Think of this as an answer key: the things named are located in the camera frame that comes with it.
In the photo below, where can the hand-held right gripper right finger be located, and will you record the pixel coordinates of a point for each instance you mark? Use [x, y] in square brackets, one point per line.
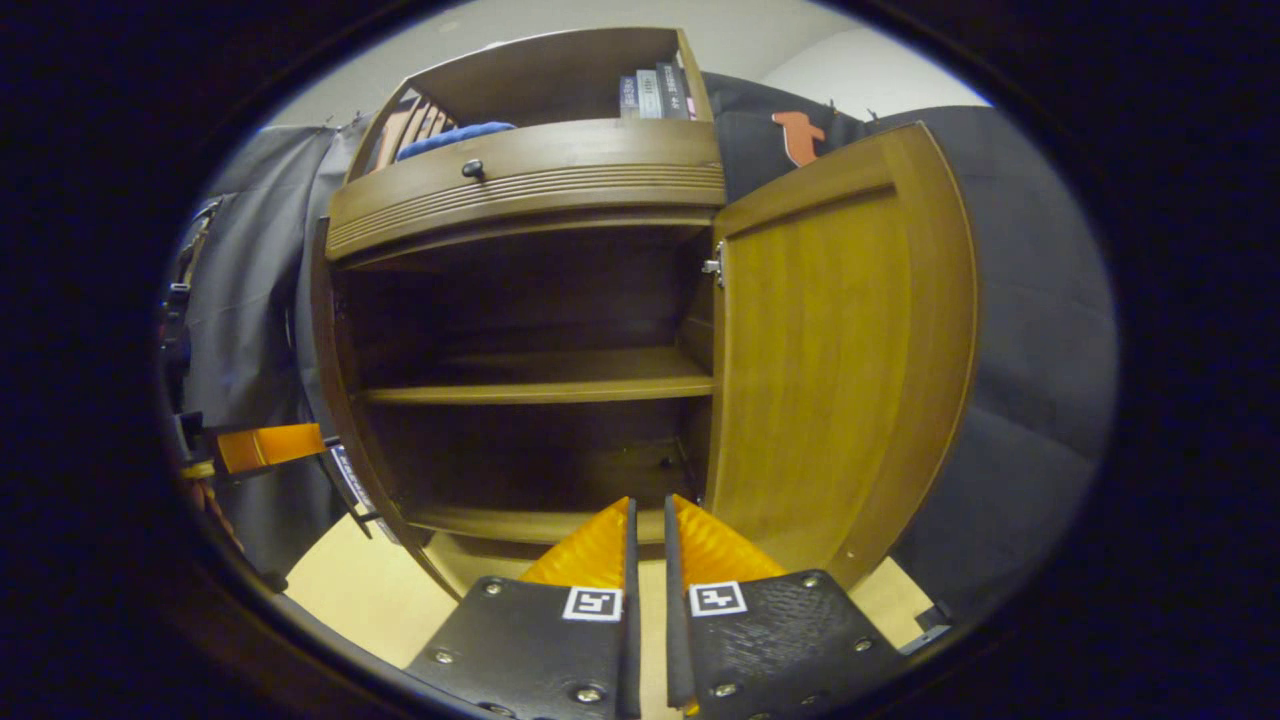
[780, 650]

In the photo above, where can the wooden cabinet drawer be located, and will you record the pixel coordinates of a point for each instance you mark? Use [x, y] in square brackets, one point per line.
[560, 180]

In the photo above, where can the white printed box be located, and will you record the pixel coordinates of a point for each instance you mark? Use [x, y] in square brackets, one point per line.
[352, 485]

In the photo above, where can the black round drawer knob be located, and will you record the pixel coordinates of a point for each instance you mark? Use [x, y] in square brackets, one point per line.
[473, 170]

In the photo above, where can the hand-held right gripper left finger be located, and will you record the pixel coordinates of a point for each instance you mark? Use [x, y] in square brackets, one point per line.
[545, 650]

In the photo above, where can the wooden inner shelf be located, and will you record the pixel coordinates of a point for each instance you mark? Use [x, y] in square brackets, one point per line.
[560, 375]

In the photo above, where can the blue folded towel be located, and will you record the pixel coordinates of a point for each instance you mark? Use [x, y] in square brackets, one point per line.
[455, 138]

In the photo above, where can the black backdrop cloth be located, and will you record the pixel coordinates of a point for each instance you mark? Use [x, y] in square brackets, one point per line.
[1030, 350]

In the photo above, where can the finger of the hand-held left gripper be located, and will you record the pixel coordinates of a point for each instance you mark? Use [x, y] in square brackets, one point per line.
[270, 447]

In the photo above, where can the dark blue book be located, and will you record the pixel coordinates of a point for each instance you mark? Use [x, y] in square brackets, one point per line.
[629, 97]

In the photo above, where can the grey book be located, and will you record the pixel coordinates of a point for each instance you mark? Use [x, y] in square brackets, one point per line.
[648, 93]

